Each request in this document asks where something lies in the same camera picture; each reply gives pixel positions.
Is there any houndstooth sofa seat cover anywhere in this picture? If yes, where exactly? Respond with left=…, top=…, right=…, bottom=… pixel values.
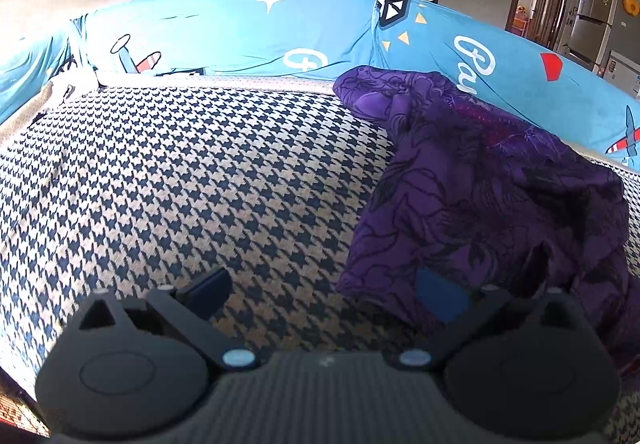
left=0, top=72, right=640, bottom=444

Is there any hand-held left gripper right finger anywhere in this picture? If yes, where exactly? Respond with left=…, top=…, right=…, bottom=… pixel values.
left=397, top=271, right=583, bottom=372

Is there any white chest freezer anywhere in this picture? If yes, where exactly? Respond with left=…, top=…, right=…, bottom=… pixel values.
left=594, top=49, right=640, bottom=98

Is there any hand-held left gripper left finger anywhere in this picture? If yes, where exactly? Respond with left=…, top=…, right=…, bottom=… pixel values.
left=65, top=267, right=260, bottom=372

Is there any blue printed sofa cover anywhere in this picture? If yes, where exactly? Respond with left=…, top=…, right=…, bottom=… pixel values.
left=0, top=0, right=640, bottom=172

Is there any purple patterned garment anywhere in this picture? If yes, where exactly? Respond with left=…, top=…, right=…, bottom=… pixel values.
left=332, top=66, right=640, bottom=375

